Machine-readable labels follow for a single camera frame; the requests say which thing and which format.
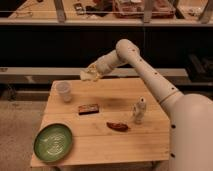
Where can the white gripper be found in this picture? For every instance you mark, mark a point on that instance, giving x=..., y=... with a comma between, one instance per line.
x=104, y=65

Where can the white sponge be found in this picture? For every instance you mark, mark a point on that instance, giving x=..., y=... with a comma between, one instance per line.
x=88, y=75

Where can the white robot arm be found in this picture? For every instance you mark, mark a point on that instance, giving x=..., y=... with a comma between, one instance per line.
x=191, y=115

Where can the green ceramic bowl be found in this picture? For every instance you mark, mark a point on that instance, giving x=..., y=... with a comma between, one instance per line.
x=53, y=143

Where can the clear plastic cup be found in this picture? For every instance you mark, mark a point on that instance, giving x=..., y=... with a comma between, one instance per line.
x=64, y=90

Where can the brown rectangular block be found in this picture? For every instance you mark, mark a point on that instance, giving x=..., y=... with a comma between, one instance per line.
x=88, y=109

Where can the wooden table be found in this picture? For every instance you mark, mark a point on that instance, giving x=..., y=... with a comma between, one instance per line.
x=94, y=142

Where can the brown sausage toy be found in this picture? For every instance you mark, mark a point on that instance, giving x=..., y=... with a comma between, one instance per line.
x=121, y=127

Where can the white figurine bottle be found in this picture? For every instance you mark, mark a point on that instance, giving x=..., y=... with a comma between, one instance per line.
x=139, y=110

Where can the red tray on shelf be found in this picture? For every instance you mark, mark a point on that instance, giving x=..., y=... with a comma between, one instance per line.
x=135, y=8

